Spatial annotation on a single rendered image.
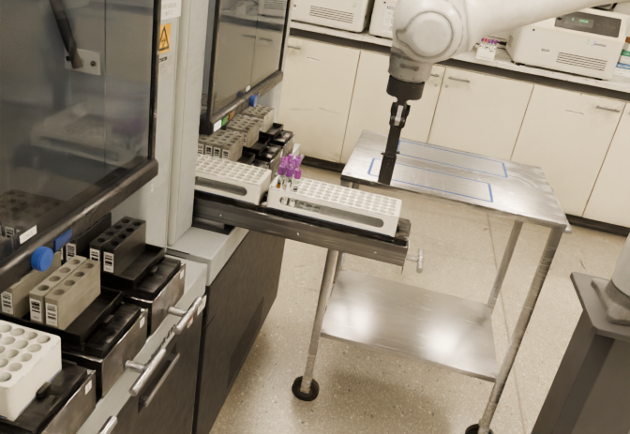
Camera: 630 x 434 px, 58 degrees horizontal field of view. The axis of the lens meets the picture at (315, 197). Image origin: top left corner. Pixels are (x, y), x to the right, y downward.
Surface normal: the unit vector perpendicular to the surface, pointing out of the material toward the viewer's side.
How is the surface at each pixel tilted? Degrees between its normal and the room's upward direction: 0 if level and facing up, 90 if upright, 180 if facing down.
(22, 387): 90
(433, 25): 97
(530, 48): 90
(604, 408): 90
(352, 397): 0
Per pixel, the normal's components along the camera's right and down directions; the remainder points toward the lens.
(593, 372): -0.83, 0.11
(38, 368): 0.97, 0.22
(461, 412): 0.15, -0.90
